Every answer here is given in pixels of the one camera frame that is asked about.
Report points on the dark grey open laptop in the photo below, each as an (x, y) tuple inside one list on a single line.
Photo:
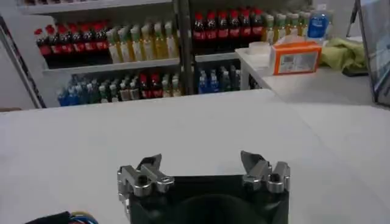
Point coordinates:
[(381, 61)]

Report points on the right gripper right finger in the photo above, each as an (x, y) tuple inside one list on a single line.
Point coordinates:
[(271, 178)]

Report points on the blue water bottle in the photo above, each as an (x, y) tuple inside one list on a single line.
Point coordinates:
[(318, 25)]

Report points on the shelf rack with drink bottles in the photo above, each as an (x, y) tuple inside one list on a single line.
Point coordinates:
[(137, 42)]

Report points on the clear round container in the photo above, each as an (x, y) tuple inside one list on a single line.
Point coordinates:
[(259, 48)]

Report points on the green cloth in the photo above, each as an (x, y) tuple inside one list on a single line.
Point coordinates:
[(342, 54)]

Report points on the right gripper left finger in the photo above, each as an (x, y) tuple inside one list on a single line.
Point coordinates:
[(143, 179)]

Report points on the orange tissue box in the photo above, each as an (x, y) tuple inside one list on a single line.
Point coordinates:
[(297, 59)]

